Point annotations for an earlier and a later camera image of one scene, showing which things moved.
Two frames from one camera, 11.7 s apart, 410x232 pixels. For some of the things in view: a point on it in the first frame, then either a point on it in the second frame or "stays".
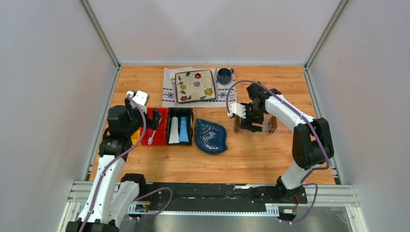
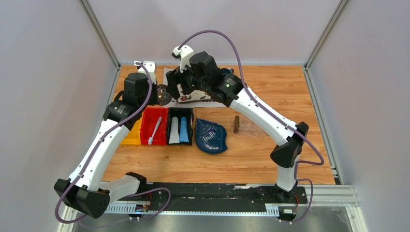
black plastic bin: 187,112 stays
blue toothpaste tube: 183,137 stays
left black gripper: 153,123 to 154,101
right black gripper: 247,123 to 175,78
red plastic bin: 160,137 stays
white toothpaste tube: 174,134 stays
